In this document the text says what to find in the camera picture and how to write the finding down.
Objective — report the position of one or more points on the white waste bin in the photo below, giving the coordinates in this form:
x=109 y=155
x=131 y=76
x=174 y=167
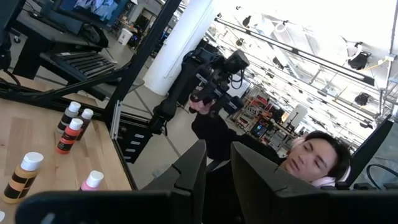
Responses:
x=125 y=35

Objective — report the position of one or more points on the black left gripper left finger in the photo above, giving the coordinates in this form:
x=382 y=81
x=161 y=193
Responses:
x=189 y=186

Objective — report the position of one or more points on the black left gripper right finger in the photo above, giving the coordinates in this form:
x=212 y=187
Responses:
x=255 y=186

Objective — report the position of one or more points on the small pink paint bottle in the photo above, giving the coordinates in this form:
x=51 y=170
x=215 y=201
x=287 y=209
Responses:
x=91 y=180

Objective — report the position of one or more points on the white headphones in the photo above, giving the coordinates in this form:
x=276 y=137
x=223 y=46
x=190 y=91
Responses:
x=326 y=181

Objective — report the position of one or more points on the small ochre paint bottle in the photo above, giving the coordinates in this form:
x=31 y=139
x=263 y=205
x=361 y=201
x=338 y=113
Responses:
x=20 y=183

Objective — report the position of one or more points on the black desk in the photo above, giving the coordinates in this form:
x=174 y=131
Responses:
x=46 y=32

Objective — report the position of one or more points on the person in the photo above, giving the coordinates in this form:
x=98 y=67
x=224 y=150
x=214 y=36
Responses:
x=217 y=137

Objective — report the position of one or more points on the small orange-red paint bottle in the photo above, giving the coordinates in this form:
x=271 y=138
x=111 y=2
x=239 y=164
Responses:
x=66 y=140

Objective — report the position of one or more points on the black ceiling spotlight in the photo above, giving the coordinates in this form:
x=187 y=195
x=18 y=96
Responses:
x=359 y=59
x=362 y=99

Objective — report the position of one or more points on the black keyboard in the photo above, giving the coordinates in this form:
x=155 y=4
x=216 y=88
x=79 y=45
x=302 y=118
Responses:
x=87 y=63

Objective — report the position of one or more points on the computer monitor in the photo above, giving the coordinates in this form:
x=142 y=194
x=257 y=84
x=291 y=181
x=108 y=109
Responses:
x=96 y=7

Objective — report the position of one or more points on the white round column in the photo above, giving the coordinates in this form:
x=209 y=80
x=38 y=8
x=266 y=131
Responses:
x=177 y=53

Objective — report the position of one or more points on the small grey paint bottle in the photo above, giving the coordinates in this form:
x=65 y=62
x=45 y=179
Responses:
x=66 y=118

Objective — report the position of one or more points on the small dark brown paint bottle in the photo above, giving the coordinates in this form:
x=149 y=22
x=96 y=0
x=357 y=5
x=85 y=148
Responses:
x=84 y=121

